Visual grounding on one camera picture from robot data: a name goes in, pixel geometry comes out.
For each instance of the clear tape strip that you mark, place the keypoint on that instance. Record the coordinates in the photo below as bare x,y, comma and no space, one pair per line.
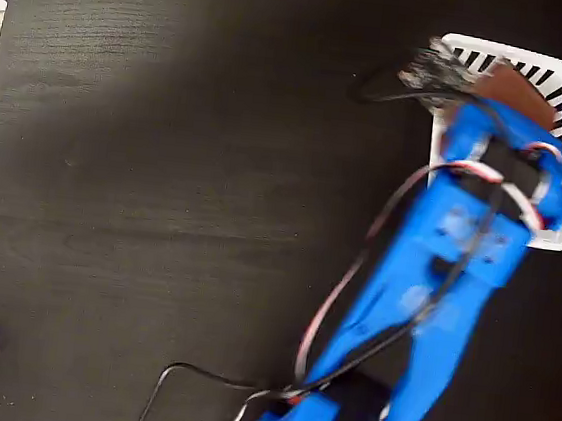
415,297
457,221

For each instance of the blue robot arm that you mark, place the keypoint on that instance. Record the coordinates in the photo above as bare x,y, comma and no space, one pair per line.
448,339

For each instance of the black camera circuit board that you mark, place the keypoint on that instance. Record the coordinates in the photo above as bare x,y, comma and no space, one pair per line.
436,73

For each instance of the white plastic basket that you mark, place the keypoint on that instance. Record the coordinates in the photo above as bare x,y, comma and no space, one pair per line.
557,239

